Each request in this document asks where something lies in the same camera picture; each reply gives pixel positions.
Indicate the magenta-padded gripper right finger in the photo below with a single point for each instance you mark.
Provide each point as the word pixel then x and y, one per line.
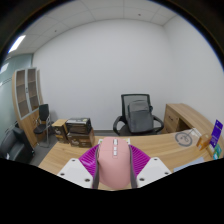
pixel 153 170

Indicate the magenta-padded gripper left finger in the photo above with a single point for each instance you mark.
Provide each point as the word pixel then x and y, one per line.
pixel 75 171

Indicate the pink computer mouse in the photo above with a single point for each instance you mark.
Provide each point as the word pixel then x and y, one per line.
pixel 113 166

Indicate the large brown cardboard box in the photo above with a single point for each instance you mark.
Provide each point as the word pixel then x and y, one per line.
pixel 81 140

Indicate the brown cardboard box white logo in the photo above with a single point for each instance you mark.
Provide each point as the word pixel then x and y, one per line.
pixel 60 131

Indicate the black cardboard box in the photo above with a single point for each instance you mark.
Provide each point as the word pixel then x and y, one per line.
pixel 78 126

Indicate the grey backpack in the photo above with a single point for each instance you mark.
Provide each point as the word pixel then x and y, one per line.
pixel 140 118

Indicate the orange-brown small box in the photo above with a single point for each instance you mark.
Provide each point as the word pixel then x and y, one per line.
pixel 203 141

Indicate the wooden side desk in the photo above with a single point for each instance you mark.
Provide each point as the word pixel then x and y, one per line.
pixel 180 116

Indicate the black leather armchair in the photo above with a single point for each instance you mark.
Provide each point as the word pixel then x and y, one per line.
pixel 13 146

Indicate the small black visitor chair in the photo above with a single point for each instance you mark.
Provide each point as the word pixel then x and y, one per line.
pixel 43 111

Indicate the purple hanging package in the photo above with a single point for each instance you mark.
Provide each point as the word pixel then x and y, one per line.
pixel 216 133

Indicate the black mesh office chair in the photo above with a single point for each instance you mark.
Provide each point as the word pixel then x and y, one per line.
pixel 125 100

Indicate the wooden glass-door shelf unit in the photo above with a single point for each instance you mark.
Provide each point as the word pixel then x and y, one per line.
pixel 25 100

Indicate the long ceiling light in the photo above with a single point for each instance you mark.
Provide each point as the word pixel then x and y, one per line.
pixel 16 44

